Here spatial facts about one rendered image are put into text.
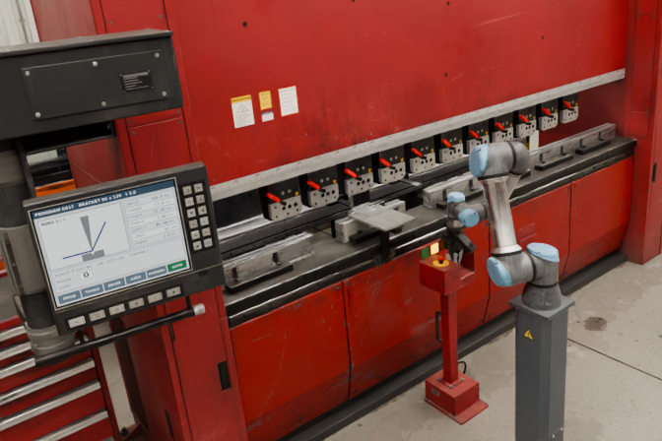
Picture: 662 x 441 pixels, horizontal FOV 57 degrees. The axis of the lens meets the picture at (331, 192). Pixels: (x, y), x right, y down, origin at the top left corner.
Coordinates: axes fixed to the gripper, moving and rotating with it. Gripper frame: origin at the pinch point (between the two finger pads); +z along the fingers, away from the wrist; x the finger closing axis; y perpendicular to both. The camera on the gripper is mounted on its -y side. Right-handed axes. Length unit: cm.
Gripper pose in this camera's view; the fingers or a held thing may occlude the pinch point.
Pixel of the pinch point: (456, 265)
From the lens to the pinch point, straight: 289.3
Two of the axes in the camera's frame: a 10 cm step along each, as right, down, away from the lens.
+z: 0.4, 9.2, 3.9
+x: -8.0, 2.7, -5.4
